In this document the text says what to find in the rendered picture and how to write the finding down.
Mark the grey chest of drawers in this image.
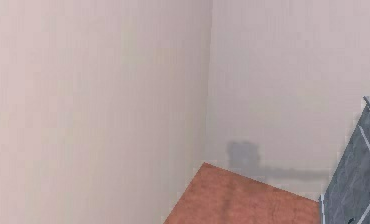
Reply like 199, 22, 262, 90
318, 95, 370, 224

